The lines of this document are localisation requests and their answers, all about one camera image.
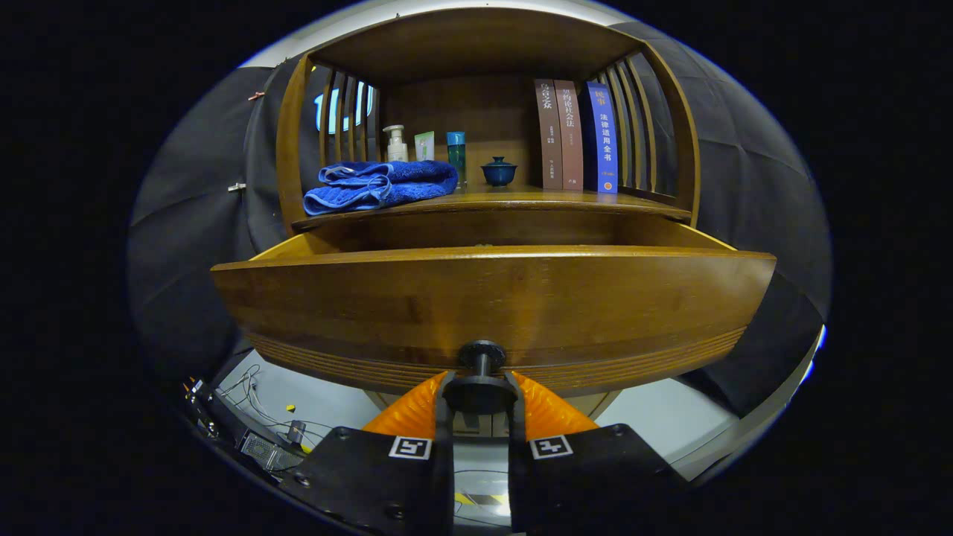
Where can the wooden cabinet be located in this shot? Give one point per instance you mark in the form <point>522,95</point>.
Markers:
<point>476,45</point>

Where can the black electronics box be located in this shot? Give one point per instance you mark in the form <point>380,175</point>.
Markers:
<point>264,449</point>

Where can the black drawer knob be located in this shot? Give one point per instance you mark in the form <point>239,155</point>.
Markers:
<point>482,383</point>

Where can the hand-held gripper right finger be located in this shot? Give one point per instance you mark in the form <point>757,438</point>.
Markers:
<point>517,476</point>

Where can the white pump bottle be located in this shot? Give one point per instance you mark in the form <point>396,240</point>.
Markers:
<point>396,145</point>

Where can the wooden countertop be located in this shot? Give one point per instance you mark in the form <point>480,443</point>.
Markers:
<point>521,197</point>

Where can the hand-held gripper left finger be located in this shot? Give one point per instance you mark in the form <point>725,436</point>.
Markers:
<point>444,476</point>

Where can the dark brown book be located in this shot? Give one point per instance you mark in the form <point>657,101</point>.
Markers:
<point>549,134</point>

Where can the blue capped clear bottle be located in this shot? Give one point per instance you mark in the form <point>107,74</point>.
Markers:
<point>456,156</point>

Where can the white green tube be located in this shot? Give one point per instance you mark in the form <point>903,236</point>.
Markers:
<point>425,145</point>

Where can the reddish brown book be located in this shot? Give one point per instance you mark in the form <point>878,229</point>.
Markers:
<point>569,134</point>

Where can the blue book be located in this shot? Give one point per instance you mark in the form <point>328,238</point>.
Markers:
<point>601,138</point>

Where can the wooden drawer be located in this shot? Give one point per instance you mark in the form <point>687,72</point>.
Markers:
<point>491,313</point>

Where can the blue lidded teacup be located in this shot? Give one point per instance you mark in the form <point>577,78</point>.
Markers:
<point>499,173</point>

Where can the blue folded towel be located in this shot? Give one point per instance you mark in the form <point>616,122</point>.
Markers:
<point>380,186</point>

